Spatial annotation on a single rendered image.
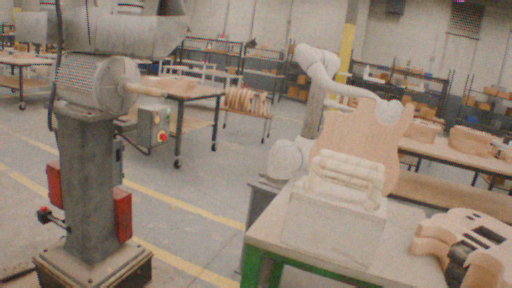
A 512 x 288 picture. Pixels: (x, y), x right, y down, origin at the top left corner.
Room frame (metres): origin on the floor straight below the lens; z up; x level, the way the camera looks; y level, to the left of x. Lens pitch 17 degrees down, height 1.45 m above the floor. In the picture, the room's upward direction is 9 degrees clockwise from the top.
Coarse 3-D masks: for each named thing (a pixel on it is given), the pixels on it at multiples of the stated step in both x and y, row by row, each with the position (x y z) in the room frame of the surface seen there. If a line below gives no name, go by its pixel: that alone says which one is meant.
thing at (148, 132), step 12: (144, 108) 1.41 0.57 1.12; (156, 108) 1.44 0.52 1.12; (144, 120) 1.40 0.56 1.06; (168, 120) 1.50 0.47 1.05; (144, 132) 1.39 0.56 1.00; (156, 132) 1.42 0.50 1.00; (168, 132) 1.51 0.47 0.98; (132, 144) 1.42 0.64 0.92; (144, 144) 1.39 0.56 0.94; (156, 144) 1.42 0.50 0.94
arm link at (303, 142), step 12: (336, 60) 1.82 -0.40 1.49; (312, 84) 1.83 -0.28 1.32; (312, 96) 1.82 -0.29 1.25; (324, 96) 1.82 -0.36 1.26; (312, 108) 1.81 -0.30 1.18; (312, 120) 1.81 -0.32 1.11; (312, 132) 1.81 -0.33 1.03; (300, 144) 1.80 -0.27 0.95; (312, 144) 1.79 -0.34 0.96; (300, 168) 1.77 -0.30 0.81
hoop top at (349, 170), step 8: (312, 160) 0.76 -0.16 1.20; (320, 160) 0.75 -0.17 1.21; (328, 160) 0.75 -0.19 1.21; (336, 160) 0.75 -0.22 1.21; (328, 168) 0.74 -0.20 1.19; (336, 168) 0.73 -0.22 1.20; (344, 168) 0.72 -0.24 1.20; (352, 168) 0.72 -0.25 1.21; (360, 168) 0.72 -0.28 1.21; (352, 176) 0.72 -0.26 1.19; (360, 176) 0.71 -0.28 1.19; (368, 176) 0.70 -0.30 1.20; (376, 176) 0.70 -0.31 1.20
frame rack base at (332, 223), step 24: (336, 192) 0.79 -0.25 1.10; (360, 192) 0.82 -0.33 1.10; (288, 216) 0.76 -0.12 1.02; (312, 216) 0.73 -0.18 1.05; (336, 216) 0.71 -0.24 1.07; (360, 216) 0.69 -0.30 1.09; (384, 216) 0.68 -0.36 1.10; (288, 240) 0.75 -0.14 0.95; (312, 240) 0.73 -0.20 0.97; (336, 240) 0.70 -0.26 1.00; (360, 240) 0.68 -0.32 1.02; (360, 264) 0.67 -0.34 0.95
